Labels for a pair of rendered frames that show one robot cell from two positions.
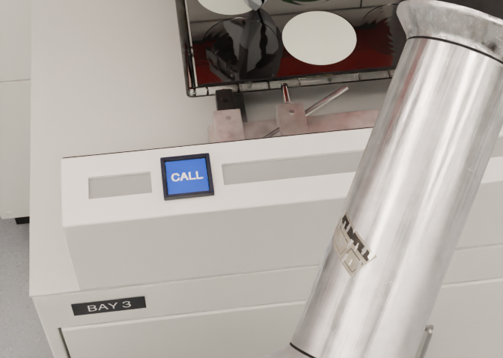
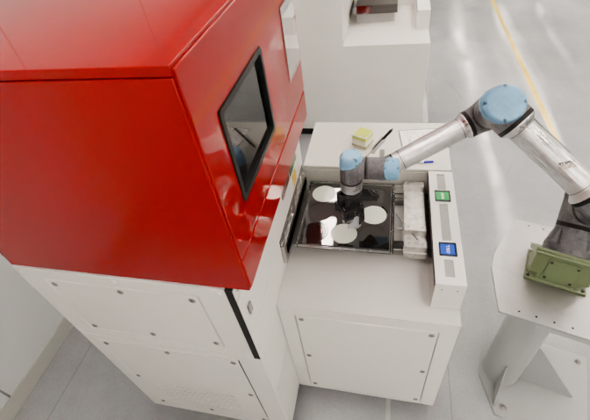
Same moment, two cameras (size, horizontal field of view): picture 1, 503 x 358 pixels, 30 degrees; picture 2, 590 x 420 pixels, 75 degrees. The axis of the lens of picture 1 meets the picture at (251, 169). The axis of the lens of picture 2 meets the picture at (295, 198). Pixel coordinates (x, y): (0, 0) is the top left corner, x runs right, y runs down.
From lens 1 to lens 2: 1.22 m
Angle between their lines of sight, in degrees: 42
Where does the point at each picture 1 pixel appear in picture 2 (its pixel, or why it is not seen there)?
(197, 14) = (354, 244)
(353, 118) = (406, 215)
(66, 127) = (382, 304)
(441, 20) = (528, 119)
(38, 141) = (387, 315)
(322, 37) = (373, 213)
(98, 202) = (456, 274)
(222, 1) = (349, 236)
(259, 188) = (453, 232)
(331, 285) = (576, 172)
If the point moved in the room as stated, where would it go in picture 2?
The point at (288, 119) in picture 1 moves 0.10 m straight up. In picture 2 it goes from (411, 228) to (413, 209)
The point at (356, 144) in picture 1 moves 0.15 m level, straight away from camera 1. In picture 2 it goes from (437, 207) to (398, 197)
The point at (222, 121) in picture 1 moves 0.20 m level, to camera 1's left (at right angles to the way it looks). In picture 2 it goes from (409, 244) to (401, 291)
